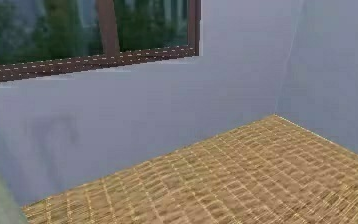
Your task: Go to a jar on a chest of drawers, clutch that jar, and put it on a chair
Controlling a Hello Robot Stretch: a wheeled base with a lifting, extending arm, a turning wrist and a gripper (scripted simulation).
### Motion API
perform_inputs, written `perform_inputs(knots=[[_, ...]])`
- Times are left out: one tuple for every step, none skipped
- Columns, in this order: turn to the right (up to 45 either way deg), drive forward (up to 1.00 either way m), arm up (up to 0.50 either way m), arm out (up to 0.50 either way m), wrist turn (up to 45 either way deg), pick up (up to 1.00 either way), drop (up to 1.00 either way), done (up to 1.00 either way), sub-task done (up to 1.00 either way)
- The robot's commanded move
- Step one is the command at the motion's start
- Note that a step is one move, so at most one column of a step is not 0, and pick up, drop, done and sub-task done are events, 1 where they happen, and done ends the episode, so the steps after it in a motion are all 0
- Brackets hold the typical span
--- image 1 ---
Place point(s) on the brown framed window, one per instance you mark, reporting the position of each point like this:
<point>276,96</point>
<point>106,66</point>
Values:
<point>87,33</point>

